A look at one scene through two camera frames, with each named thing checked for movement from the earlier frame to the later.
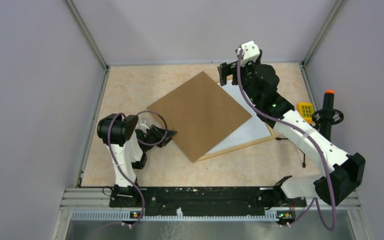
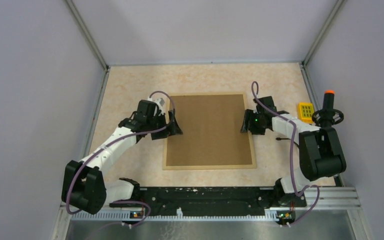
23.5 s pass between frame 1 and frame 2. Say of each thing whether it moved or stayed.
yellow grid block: stayed
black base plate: stayed
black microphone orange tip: stayed
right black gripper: moved
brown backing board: moved
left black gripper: moved
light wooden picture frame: moved
